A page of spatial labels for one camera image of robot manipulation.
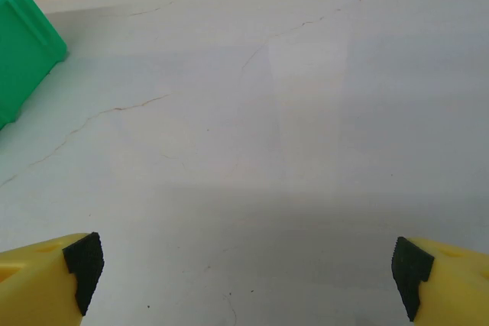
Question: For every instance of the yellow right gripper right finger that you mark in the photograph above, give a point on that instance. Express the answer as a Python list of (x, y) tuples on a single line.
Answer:
[(454, 288)]

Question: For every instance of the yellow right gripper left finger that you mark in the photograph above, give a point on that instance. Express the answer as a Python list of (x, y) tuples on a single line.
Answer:
[(34, 288)]

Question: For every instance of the green plastic bin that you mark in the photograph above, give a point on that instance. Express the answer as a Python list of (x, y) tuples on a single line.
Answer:
[(23, 47)]

